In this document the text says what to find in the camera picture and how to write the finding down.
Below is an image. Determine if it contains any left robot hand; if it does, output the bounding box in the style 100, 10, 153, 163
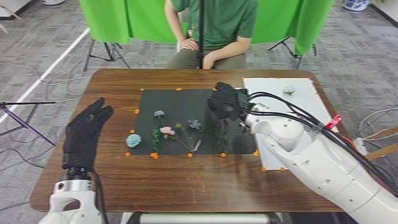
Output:
60, 96, 116, 171

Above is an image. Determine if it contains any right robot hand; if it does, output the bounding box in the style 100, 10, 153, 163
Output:
206, 81, 251, 122

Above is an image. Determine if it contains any dark mat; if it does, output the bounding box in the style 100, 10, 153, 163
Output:
128, 88, 259, 156

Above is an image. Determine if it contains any person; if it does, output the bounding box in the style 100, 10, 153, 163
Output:
164, 0, 261, 71

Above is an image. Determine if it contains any pale blue flower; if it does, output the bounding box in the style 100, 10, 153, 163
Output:
124, 133, 144, 148

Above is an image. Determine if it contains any black tripod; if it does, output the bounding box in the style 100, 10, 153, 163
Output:
82, 38, 133, 72
0, 100, 59, 148
267, 35, 320, 70

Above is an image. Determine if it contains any white flower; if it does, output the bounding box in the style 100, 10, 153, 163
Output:
281, 85, 299, 96

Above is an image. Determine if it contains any white sheet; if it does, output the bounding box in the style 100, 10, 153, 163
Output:
242, 77, 334, 172

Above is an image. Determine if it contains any green sprig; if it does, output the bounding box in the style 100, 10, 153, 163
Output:
151, 127, 164, 155

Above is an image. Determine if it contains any pink flower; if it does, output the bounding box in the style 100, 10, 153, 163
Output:
158, 126, 197, 153

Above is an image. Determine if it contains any black stand pole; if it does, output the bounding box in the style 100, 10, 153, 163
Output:
195, 0, 208, 70

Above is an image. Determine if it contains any pale grey bar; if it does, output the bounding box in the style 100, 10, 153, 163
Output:
126, 212, 281, 224

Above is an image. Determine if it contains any blue white vase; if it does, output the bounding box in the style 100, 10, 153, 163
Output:
341, 0, 373, 13

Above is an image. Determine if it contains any black cable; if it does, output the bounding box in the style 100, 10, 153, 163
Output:
247, 91, 398, 198

